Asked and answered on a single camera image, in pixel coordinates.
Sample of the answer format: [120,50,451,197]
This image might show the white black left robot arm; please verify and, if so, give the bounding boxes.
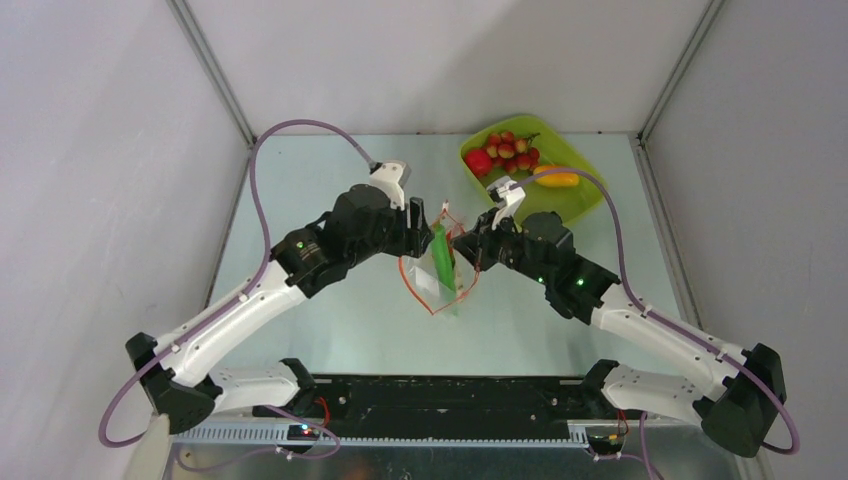
[126,184,433,434]

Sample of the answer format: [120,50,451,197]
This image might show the grey cable duct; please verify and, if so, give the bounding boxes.
[173,421,589,448]

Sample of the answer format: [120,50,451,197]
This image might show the green cucumber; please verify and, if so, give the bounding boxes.
[430,223,457,293]

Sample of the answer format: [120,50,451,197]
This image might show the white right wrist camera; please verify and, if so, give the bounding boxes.
[486,176,526,230]

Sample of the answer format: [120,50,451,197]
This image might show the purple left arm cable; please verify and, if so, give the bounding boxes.
[97,119,379,475]

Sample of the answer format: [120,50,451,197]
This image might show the orange yellow mango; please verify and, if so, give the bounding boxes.
[533,165,580,188]

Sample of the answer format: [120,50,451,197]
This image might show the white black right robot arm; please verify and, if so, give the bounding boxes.
[452,209,787,458]

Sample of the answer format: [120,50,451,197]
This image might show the red apple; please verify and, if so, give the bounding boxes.
[463,148,493,178]

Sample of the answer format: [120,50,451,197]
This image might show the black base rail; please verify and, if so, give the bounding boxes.
[251,374,647,442]

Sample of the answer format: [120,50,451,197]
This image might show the clear zip bag orange zipper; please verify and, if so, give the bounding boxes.
[397,200,480,318]

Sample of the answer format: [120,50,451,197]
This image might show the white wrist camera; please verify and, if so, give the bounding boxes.
[486,176,526,230]
[369,160,411,210]

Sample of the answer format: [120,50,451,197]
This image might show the red cherry bunch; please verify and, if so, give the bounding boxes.
[483,131,541,174]

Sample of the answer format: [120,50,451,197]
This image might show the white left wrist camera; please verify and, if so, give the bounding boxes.
[369,160,411,210]

